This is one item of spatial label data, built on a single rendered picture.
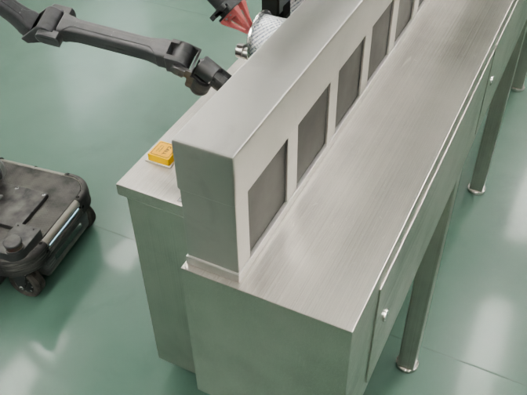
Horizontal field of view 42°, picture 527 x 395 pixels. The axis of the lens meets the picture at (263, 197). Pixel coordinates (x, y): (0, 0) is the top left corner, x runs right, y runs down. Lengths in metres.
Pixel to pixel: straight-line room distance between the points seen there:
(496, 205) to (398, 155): 2.17
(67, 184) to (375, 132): 2.01
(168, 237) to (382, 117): 0.92
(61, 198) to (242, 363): 2.00
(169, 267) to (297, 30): 1.18
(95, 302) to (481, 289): 1.54
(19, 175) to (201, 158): 2.36
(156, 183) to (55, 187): 1.15
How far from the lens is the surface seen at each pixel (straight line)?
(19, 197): 2.98
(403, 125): 1.20
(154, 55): 1.86
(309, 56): 0.96
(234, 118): 0.84
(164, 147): 2.00
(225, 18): 1.83
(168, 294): 2.17
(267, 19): 1.78
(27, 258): 2.75
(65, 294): 2.91
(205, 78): 1.86
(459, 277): 2.94
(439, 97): 1.28
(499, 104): 3.03
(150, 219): 1.95
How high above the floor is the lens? 2.14
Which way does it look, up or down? 42 degrees down
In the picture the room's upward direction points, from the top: 1 degrees counter-clockwise
